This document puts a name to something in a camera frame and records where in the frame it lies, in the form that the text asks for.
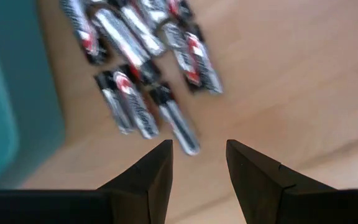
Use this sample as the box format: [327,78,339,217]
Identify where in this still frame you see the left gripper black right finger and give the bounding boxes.
[225,139,358,224]

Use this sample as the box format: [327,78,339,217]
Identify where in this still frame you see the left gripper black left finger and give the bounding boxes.
[0,139,174,224]

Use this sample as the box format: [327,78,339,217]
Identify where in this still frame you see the teal green plastic bin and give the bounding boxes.
[0,0,67,190]

